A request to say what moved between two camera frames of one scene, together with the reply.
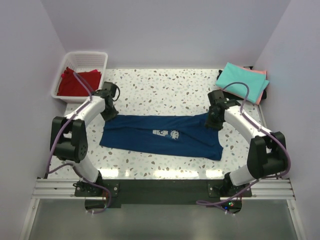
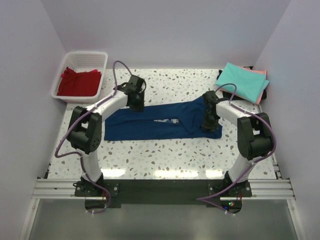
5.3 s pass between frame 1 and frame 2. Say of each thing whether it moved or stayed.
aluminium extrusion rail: stayed
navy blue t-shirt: moved
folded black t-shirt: stayed
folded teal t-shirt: stayed
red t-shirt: stayed
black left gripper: moved
